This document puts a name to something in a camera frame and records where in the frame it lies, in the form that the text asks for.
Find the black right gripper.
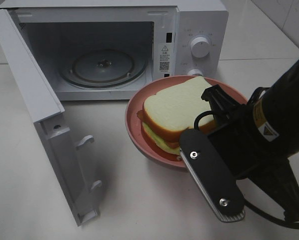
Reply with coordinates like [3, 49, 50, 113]
[179, 84, 290, 223]

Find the toast sandwich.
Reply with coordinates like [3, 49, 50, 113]
[136, 76, 212, 156]

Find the pink plate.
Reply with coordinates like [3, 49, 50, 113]
[124, 74, 249, 174]

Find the white microwave door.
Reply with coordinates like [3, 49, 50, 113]
[0, 9, 102, 226]

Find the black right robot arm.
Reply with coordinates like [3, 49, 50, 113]
[179, 60, 299, 229]

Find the white lower microwave knob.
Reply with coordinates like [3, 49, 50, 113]
[187, 68, 204, 76]

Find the white microwave knob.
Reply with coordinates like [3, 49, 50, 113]
[190, 36, 211, 58]
[187, 68, 204, 76]

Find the white upper microwave knob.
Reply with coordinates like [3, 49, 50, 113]
[190, 36, 211, 58]

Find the glass microwave turntable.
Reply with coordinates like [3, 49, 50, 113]
[59, 48, 148, 89]

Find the white microwave oven body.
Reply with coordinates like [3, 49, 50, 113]
[0, 0, 229, 101]

